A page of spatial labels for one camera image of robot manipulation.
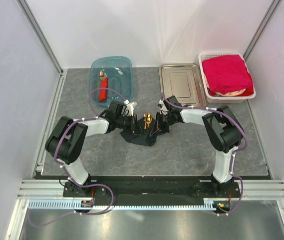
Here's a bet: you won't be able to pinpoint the slotted grey cable duct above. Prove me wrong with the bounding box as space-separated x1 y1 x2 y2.
28 199 217 211

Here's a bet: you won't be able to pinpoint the red folded cloth stack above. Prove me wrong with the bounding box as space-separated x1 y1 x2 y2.
202 54 255 97

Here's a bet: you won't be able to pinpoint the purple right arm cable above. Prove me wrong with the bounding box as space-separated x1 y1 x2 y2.
160 93 249 217

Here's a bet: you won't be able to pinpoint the gold spoon green handle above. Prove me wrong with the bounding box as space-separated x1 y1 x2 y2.
144 113 153 131

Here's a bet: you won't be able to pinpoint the aluminium frame rail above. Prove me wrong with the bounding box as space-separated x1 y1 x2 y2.
17 179 284 201

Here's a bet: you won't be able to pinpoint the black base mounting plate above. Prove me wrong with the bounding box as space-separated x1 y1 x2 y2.
63 176 242 205

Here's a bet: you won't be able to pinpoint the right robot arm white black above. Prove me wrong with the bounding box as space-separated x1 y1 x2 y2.
145 96 247 197

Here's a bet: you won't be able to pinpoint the red rolled napkin with cutlery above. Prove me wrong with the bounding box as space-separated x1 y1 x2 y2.
98 70 108 102

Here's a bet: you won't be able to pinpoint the black paper napkin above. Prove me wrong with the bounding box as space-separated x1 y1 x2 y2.
120 118 158 147

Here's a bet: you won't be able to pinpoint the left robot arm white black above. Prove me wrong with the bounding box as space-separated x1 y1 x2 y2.
45 100 137 197

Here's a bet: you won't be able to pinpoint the white plastic basket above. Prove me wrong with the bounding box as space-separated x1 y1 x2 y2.
198 50 256 104

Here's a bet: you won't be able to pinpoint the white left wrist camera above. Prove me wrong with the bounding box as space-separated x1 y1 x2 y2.
124 99 137 117

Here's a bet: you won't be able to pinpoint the blue transparent plastic container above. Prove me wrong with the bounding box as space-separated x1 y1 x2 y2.
89 56 134 108

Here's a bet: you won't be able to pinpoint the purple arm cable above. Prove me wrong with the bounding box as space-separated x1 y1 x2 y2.
160 93 249 217
28 88 130 228

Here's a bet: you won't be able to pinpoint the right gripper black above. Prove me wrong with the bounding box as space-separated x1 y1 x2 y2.
149 112 175 138

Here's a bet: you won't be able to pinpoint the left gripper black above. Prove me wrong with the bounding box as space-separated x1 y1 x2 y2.
115 113 144 136

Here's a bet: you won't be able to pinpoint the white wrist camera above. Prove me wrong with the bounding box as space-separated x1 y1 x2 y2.
124 99 137 117
157 99 168 115

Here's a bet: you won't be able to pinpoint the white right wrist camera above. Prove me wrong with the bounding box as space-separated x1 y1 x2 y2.
157 99 168 115

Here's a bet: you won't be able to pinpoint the stainless steel tray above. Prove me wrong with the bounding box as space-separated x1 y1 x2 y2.
159 63 207 107

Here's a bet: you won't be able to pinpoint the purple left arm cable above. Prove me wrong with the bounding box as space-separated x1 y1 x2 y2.
28 88 130 228

